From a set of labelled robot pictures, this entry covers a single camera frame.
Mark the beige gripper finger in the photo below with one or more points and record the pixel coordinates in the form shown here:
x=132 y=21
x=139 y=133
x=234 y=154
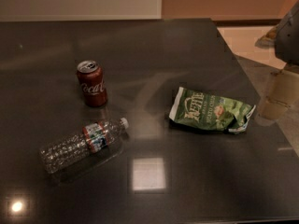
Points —
x=286 y=87
x=271 y=110

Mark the red Coca-Cola can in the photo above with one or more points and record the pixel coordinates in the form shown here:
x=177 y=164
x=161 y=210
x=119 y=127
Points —
x=91 y=81

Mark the green jalapeno chip bag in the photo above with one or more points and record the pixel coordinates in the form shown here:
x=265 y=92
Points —
x=210 y=112

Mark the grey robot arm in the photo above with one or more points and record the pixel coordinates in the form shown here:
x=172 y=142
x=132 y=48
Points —
x=286 y=47

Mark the clear plastic water bottle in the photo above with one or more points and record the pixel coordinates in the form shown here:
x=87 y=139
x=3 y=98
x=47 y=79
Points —
x=92 y=139

